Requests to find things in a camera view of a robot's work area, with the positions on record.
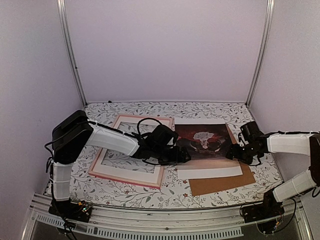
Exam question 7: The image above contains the pink wooden picture frame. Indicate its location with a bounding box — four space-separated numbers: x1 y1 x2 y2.
87 114 175 190

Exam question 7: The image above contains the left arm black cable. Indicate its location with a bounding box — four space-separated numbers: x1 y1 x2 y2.
136 117 163 141

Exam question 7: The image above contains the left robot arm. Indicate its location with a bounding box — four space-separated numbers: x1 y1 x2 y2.
44 110 191 218

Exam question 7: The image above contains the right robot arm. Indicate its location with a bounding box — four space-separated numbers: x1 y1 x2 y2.
226 121 320 222

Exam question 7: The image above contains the left aluminium post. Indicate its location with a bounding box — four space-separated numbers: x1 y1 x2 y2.
56 0 88 107

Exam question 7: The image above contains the dark photo print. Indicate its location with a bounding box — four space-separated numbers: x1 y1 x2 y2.
174 118 243 180

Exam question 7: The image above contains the right aluminium post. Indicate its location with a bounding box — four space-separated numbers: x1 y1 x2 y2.
245 0 275 108

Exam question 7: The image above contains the aluminium post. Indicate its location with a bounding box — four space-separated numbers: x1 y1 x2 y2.
245 0 275 108
56 0 88 107

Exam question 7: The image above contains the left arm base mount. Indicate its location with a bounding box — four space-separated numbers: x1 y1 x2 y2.
48 199 92 223

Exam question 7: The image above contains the white mat board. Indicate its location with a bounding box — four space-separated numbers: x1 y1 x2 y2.
92 117 173 185

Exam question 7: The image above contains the brown backing board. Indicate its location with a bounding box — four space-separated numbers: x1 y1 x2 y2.
188 136 256 196

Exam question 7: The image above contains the floral table mat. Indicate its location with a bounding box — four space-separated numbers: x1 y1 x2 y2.
70 102 283 209

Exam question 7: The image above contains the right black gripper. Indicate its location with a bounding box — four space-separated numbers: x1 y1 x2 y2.
226 143 260 165

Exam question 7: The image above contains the clear acrylic sheet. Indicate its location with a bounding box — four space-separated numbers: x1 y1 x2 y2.
102 121 155 174

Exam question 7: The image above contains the front aluminium rail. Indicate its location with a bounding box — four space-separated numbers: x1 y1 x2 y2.
21 203 314 240

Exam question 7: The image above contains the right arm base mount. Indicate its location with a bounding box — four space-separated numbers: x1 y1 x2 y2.
239 203 285 235

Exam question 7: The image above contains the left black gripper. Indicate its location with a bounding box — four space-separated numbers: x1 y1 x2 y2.
151 145 191 166

